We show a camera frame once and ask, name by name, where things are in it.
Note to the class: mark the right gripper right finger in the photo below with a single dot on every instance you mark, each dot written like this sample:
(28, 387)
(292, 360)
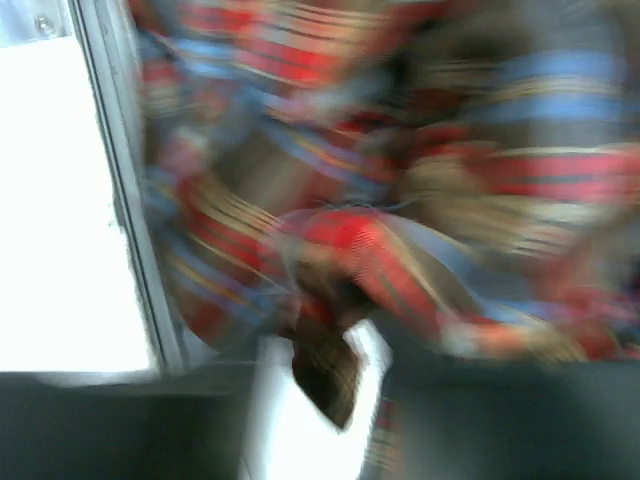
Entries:
(578, 421)

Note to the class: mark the red plaid shirt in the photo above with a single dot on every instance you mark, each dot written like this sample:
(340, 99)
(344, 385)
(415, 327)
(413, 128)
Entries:
(468, 169)

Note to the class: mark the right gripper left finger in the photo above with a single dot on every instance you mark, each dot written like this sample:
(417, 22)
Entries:
(174, 427)

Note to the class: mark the white clothes rack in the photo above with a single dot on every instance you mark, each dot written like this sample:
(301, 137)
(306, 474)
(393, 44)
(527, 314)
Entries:
(108, 40)

